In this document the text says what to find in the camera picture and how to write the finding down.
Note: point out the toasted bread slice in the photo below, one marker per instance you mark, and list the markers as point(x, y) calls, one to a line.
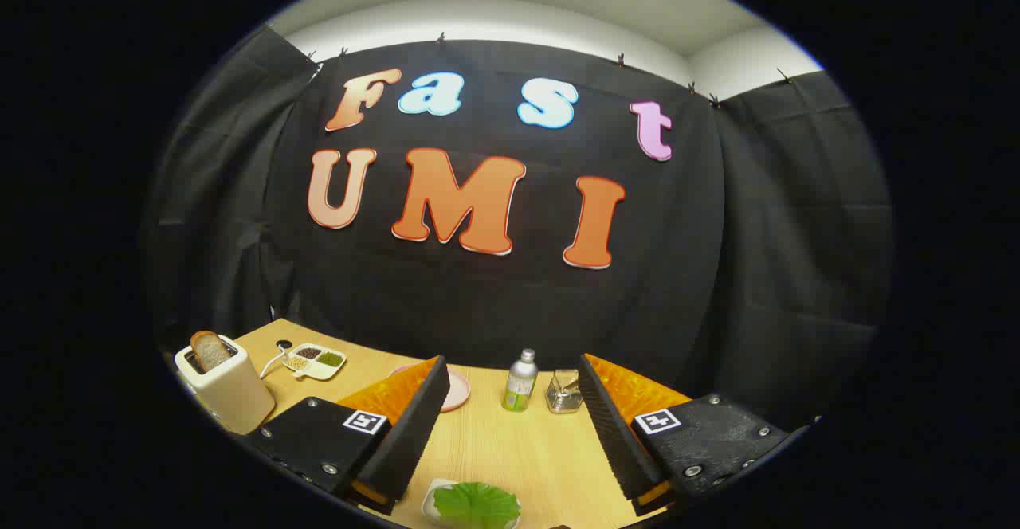
point(210, 351)

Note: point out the green label bottle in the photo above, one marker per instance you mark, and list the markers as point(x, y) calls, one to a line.
point(519, 385)

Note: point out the green lettuce leaf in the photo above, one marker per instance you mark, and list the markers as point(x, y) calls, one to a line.
point(478, 505)

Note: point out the square white plate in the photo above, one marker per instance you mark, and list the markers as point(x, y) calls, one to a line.
point(428, 501)

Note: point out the pink plate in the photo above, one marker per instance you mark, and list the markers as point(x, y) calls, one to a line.
point(458, 392)

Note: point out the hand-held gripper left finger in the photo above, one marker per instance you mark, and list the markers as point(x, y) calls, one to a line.
point(410, 433)

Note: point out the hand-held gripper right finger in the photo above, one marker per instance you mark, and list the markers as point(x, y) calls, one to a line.
point(617, 441)

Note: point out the white divided spice dish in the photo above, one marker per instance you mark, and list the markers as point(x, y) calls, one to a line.
point(315, 362)

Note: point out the cream toaster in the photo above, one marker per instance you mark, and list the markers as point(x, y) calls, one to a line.
point(235, 397)

